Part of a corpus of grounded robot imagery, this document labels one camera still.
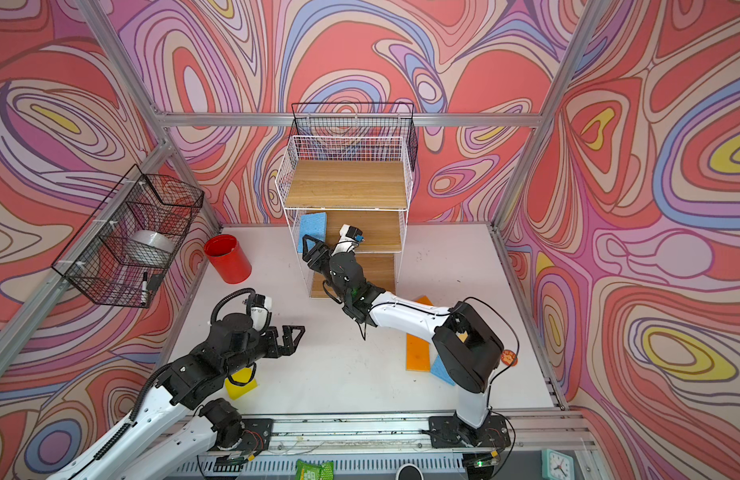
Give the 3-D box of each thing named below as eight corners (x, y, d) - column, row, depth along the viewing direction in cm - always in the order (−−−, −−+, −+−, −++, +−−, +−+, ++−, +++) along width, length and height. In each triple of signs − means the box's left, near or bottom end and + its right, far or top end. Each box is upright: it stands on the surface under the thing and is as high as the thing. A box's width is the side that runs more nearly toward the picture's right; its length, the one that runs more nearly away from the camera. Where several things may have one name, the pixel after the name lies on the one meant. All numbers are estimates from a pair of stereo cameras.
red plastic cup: (217, 283, 105) (198, 258, 94) (226, 260, 112) (210, 234, 100) (247, 283, 105) (232, 258, 94) (255, 260, 112) (242, 234, 100)
